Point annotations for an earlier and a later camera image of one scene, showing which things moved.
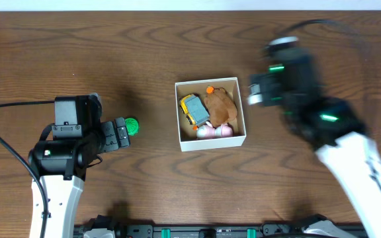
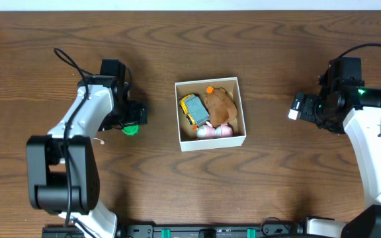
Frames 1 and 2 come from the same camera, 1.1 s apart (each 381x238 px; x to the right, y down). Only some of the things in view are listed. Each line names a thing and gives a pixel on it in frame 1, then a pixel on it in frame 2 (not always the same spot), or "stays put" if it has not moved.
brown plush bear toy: [222, 108] stays put
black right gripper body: [270, 91] → [311, 110]
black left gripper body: [112, 136] → [137, 114]
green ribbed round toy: [132, 125] stays put
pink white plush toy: [206, 131] stays put
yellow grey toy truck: [194, 106] stays put
